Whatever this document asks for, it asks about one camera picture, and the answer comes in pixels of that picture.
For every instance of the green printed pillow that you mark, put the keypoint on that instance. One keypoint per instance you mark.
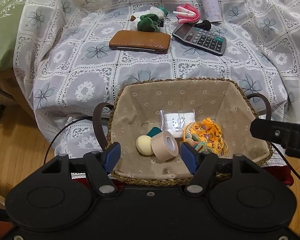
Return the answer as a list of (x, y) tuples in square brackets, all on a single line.
[(5, 30)]

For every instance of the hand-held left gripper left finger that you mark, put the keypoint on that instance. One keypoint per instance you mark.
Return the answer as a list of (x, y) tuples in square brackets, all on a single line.
[(112, 156)]

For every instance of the grey calculator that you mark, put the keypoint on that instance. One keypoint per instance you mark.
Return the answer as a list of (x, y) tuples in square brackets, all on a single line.
[(202, 38)]

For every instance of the green plush toy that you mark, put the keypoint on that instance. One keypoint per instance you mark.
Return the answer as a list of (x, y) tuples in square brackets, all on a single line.
[(146, 25)]

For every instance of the purple water bottle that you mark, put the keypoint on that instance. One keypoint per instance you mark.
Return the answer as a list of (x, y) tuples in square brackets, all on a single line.
[(210, 5)]

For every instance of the grey floral lace tablecloth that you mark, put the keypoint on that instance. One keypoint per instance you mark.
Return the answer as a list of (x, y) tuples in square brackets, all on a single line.
[(77, 62)]

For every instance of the woven basket with fabric liner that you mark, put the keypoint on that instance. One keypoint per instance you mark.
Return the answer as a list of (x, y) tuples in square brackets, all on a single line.
[(180, 97)]

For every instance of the red cloth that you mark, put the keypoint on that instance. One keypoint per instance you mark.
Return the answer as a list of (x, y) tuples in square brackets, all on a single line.
[(282, 175)]

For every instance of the beige tape roll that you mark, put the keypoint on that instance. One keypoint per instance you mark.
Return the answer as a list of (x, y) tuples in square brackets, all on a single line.
[(160, 150)]

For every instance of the white packet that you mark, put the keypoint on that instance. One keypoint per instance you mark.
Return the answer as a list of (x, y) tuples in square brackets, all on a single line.
[(177, 122)]

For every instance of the cream mushroom-shaped sponge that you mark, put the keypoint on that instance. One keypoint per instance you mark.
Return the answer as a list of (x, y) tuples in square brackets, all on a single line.
[(143, 143)]

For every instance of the black rounded sponge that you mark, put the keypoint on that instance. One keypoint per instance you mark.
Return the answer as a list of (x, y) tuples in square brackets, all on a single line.
[(205, 24)]

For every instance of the brown leather wallet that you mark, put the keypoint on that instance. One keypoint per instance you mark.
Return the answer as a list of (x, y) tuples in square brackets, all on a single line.
[(140, 41)]

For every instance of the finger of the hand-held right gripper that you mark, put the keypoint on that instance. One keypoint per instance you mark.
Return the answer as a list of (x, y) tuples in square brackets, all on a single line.
[(277, 131)]

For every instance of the white plush toy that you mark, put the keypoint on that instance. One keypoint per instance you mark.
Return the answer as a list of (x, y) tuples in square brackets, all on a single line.
[(157, 11)]

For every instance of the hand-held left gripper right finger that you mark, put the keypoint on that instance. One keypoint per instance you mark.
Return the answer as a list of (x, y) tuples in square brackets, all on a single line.
[(190, 156)]

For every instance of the pink striped cloth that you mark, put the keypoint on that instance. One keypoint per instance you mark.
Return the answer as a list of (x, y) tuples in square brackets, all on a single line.
[(190, 16)]

